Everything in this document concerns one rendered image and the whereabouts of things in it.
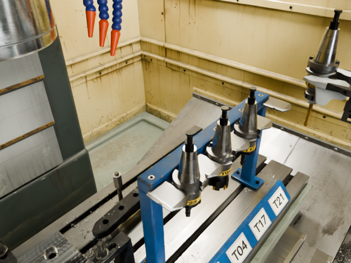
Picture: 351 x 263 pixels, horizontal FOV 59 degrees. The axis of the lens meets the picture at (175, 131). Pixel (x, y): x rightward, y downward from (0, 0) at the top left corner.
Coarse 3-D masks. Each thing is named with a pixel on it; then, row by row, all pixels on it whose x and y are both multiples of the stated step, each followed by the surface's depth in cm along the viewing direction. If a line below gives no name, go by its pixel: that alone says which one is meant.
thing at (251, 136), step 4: (236, 128) 72; (260, 128) 72; (236, 132) 72; (240, 132) 71; (244, 132) 71; (252, 132) 71; (256, 132) 72; (260, 132) 72; (244, 136) 71; (248, 136) 71; (252, 136) 71; (256, 136) 71; (252, 140) 72
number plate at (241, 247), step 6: (240, 234) 80; (240, 240) 79; (246, 240) 80; (234, 246) 78; (240, 246) 79; (246, 246) 80; (228, 252) 76; (234, 252) 77; (240, 252) 78; (246, 252) 79; (234, 258) 77; (240, 258) 78
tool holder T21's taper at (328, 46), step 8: (328, 32) 61; (336, 32) 61; (328, 40) 62; (336, 40) 61; (320, 48) 63; (328, 48) 62; (336, 48) 62; (320, 56) 63; (328, 56) 63; (328, 64) 63
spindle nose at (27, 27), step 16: (0, 0) 33; (16, 0) 35; (32, 0) 36; (48, 0) 40; (0, 16) 34; (16, 16) 35; (32, 16) 37; (48, 16) 40; (0, 32) 35; (16, 32) 36; (32, 32) 37; (48, 32) 40; (0, 48) 36; (16, 48) 37; (32, 48) 38
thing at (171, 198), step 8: (160, 184) 59; (168, 184) 59; (152, 192) 57; (160, 192) 57; (168, 192) 57; (176, 192) 57; (184, 192) 57; (160, 200) 56; (168, 200) 55; (176, 200) 55; (184, 200) 56; (168, 208) 54; (176, 208) 54
